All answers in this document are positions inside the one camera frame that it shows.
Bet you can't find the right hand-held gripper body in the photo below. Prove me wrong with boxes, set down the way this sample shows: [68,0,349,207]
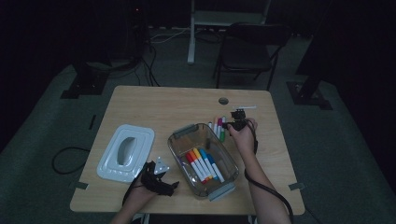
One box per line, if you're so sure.
[231,105,258,132]

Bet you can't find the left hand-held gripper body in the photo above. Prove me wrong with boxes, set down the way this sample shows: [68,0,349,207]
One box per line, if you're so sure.
[140,156,172,196]

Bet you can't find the green marker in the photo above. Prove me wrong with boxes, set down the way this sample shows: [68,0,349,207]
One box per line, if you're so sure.
[219,116,227,144]

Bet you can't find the black marker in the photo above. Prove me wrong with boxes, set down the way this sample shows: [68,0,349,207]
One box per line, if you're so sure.
[204,121,214,151]

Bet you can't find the red marker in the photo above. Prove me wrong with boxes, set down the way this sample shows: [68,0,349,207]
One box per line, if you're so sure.
[185,151,208,185]

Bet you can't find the orange marker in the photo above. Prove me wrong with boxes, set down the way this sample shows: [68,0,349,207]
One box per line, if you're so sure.
[189,149,213,182]

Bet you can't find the yellow marker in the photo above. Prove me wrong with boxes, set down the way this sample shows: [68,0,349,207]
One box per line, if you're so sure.
[192,147,216,181]

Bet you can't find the light blue marker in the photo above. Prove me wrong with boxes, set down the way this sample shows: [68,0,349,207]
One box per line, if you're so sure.
[199,148,220,182]

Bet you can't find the clear brown storage box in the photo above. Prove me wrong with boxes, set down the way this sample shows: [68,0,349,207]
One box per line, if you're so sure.
[167,122,241,202]

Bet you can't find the white box lid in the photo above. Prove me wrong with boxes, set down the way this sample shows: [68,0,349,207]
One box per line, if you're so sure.
[96,123,156,184]

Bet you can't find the person's right hand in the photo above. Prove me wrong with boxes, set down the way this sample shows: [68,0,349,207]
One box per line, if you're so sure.
[229,119,260,157]

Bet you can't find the person's left hand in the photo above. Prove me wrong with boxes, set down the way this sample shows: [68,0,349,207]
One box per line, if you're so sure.
[123,181,159,210]

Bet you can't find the black folding chair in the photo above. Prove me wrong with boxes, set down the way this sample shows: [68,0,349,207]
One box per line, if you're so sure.
[212,21,292,91]

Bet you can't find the black stand with square base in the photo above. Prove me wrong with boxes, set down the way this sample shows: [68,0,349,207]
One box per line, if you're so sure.
[286,0,333,110]
[60,60,110,100]

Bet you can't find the dark equipment with red light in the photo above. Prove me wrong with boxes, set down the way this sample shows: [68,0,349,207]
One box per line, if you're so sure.
[120,0,150,60]

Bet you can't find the left hand-held gripper cable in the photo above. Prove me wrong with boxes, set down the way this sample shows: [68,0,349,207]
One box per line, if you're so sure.
[121,161,151,206]

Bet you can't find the hand-held gripper cable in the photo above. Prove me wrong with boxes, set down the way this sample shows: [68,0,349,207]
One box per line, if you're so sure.
[243,120,295,224]
[121,161,151,206]

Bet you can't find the right hand-held gripper cable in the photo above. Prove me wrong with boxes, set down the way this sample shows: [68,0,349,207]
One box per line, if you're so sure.
[243,120,295,224]

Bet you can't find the white metal desk frame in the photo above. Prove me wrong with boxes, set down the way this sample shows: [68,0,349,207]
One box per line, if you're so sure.
[186,0,272,65]

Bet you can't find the black floor cables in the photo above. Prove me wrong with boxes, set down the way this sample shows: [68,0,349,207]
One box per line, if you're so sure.
[136,43,162,88]

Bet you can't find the black looped floor cable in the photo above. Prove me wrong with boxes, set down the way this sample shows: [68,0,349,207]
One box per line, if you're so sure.
[50,147,92,175]

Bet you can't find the white floor cable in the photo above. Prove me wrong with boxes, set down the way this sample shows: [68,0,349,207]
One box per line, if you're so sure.
[148,27,191,45]

